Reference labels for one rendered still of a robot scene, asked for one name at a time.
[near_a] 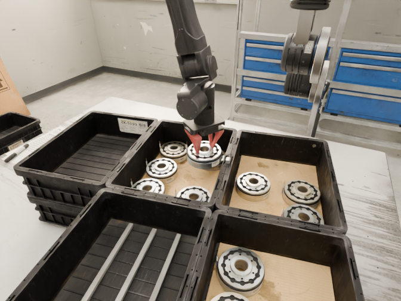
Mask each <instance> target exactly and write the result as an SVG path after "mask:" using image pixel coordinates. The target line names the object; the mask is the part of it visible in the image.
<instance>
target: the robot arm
mask: <svg viewBox="0 0 401 301"><path fill-rule="evenodd" d="M165 2H166V5H167V9H168V12H169V16H170V19H171V23H172V28H173V32H174V40H175V43H174V45H175V49H176V51H177V56H176V58H177V61H178V65H179V68H180V71H181V76H182V78H183V82H184V84H183V87H182V88H181V90H180V91H179V92H178V93H177V99H178V102H177V104H176V108H177V112H178V114H179V115H180V116H181V117H182V118H184V119H185V120H184V121H183V125H184V130H185V132H186V133H187V135H188V137H189V138H190V140H191V141H192V144H193V147H194V149H195V151H196V153H197V154H198V153H199V151H200V147H201V141H202V137H201V136H207V135H208V138H209V145H210V146H211V147H212V148H214V146H215V144H216V142H217V141H218V139H219V138H220V137H221V135H222V134H223V133H224V127H223V126H222V125H225V120H224V119H222V117H220V116H218V115H217V114H216V113H215V112H214V108H215V106H214V105H215V84H214V83H213V82H210V81H212V80H213V79H215V78H216V77H217V69H218V66H217V61H216V58H215V56H213V55H212V52H211V47H210V45H207V43H206V38H205V34H204V33H203V31H202V28H201V26H200V23H199V20H198V17H197V14H196V9H195V5H194V2H193V0H165ZM198 132H199V134H200V135H201V136H200V135H198ZM213 133H215V137H214V139H213V141H212V134H213Z"/></svg>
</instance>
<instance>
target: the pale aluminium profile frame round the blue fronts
mask: <svg viewBox="0 0 401 301"><path fill-rule="evenodd" d="M351 1H352V0H345V1H344V5H343V9H342V12H341V17H340V21H339V24H338V28H337V32H336V36H335V44H334V46H333V47H332V51H331V55H330V57H328V60H329V61H330V64H329V71H328V76H327V79H326V82H330V86H329V87H331V88H339V89H344V90H352V91H360V92H365V93H374V94H382V95H386V96H395V97H401V90H395V89H391V88H382V87H373V86H368V85H359V84H351V83H345V82H337V81H330V78H331V75H332V71H333V68H334V64H335V62H338V58H336V57H337V52H338V49H339V46H340V42H341V38H342V35H343V31H344V27H345V24H346V20H347V16H348V12H349V9H350V5H351ZM260 9H261V0H257V6H256V12H255V23H254V32H258V26H259V20H260ZM242 10H243V0H237V14H236V31H235V48H234V58H233V76H232V93H231V103H230V121H234V117H237V118H242V119H248V120H252V121H258V122H263V123H267V124H273V125H278V126H282V127H288V128H293V129H297V130H303V131H306V130H307V126H306V125H300V124H294V123H291V122H285V121H279V120H275V119H269V118H263V117H259V116H254V115H247V114H244V113H238V110H239V109H240V107H241V106H242V105H243V104H246V105H252V106H258V107H262V108H269V109H275V110H281V111H285V112H292V113H298V114H302V115H308V116H310V114H311V110H308V109H306V108H301V109H300V108H295V107H289V106H282V105H276V104H272V103H265V102H258V101H254V100H252V99H246V98H242V99H241V98H238V97H239V96H240V90H241V85H237V75H246V76H254V77H259V78H267V79H275V80H280V81H285V78H286V75H283V74H278V73H269V72H260V71H255V70H246V69H238V63H239V52H244V48H240V38H239V33H240V32H241V24H242ZM237 32H238V33H237ZM337 41H338V45H337V47H336V44H337ZM237 88H240V89H239V90H238V91H237V92H236V89H237ZM329 91H330V89H328V91H327V92H326V94H325V96H326V95H327V94H329ZM325 96H324V98H323V103H322V104H321V105H322V106H321V107H320V108H321V109H320V112H319V113H320V118H319V121H320V120H322V119H324V118H325V119H332V120H336V121H342V122H349V123H352V124H359V125H365V126H369V127H376V128H382V129H386V130H393V131H399V132H401V125H400V124H399V125H394V124H387V123H383V122H376V121H370V120H365V119H359V118H352V117H348V116H341V115H338V114H337V113H324V112H321V111H322V108H323V107H325V105H326V101H327V99H326V98H325ZM235 105H236V106H235ZM316 133H318V134H324V135H327V136H333V137H339V138H342V139H348V140H354V141H358V142H364V143H369V144H373V145H378V146H384V147H388V148H393V149H399V150H401V144H400V143H394V142H388V141H385V140H378V139H373V138H369V137H363V136H357V135H353V134H347V133H341V132H337V131H332V130H326V129H322V128H320V127H319V125H318V126H317V130H316Z"/></svg>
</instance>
